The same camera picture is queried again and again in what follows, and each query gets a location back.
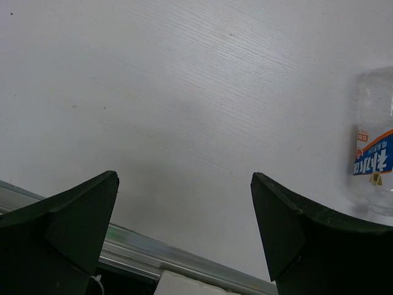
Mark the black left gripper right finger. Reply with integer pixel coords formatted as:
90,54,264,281
251,173,392,294

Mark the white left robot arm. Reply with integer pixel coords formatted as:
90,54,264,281
1,171,392,294

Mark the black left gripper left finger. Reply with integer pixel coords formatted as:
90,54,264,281
1,171,120,294

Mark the clear bottle orange-blue label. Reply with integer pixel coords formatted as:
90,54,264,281
352,66,392,216

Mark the aluminium front table rail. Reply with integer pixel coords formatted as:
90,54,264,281
0,179,279,288

